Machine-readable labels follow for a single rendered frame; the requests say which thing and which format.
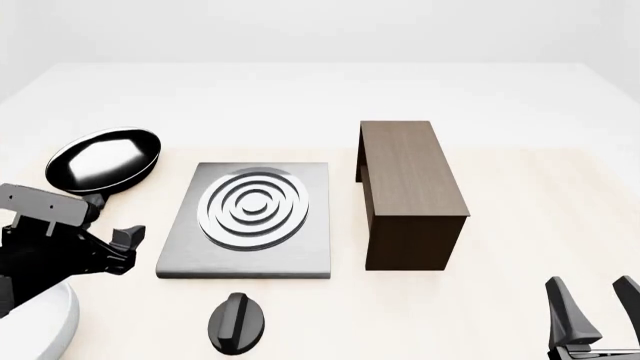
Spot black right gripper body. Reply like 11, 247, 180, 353
546, 342, 640, 360

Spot round black stove knob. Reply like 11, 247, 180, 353
207, 291, 268, 357

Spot dark brown wooden shelf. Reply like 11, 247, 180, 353
355, 120, 472, 272

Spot pale grey plate on stalk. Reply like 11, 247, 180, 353
0, 182, 90, 238

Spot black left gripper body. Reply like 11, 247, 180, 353
47, 223, 138, 277

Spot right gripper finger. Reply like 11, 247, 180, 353
544, 276, 604, 354
612, 274, 640, 339

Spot grey stove plate with rings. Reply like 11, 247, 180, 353
155, 161, 333, 281

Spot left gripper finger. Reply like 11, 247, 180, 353
110, 224, 147, 260
81, 193, 107, 231

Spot black frying pan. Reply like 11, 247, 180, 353
44, 126, 163, 198

